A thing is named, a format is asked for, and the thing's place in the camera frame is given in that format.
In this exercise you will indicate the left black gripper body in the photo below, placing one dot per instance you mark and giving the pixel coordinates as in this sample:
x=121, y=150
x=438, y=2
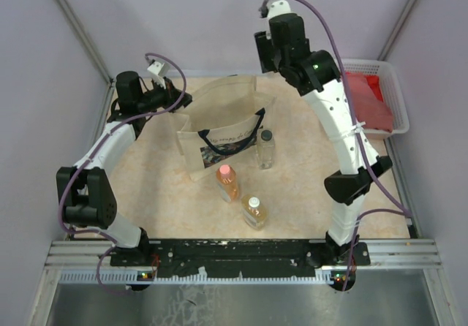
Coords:
x=160, y=96

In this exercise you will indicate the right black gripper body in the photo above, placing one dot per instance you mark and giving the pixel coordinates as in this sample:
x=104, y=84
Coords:
x=282, y=61

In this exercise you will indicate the beige canvas tote bag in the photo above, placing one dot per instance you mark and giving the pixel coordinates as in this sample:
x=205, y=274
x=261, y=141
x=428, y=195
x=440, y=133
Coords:
x=221, y=124

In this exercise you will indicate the clear bottle dark cap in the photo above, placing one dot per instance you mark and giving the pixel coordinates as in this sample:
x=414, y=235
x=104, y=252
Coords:
x=265, y=149

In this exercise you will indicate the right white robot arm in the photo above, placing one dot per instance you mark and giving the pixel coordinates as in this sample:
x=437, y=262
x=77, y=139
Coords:
x=318, y=81

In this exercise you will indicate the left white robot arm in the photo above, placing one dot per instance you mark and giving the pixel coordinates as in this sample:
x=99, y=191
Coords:
x=86, y=201

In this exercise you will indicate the orange bottle pink cap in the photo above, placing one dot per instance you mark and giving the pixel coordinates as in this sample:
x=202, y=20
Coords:
x=228, y=183

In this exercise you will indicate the red cloth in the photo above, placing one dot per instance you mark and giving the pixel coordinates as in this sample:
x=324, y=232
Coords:
x=374, y=84

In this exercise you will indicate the pink cloth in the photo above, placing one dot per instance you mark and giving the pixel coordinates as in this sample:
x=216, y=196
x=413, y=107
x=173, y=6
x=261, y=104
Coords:
x=375, y=114

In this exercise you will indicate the white plastic basket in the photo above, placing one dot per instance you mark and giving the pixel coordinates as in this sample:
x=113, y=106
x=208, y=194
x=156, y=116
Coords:
x=391, y=93

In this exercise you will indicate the yellow bottle white cap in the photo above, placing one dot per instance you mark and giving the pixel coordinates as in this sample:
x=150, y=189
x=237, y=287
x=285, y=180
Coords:
x=255, y=214

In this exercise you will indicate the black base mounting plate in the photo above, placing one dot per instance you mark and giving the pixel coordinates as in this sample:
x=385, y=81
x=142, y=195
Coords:
x=233, y=258

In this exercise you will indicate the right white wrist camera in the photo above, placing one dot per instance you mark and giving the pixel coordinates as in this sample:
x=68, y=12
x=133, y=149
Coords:
x=273, y=9

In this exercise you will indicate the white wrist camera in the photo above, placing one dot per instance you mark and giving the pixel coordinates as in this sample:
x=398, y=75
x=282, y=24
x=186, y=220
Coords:
x=273, y=9
x=158, y=71

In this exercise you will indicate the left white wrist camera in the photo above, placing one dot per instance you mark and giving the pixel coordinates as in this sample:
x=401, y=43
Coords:
x=158, y=71

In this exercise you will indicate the aluminium frame rail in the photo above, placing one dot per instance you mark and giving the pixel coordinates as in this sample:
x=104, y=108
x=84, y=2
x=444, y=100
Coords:
x=88, y=261

